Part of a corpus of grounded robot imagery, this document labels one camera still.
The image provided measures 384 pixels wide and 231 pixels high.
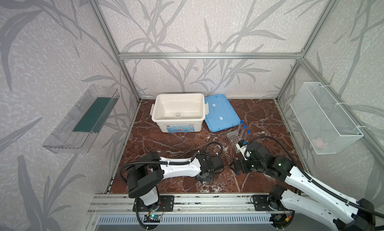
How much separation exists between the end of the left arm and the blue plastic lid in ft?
1.12

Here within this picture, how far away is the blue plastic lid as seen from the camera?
1066 mm

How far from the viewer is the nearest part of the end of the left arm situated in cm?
60
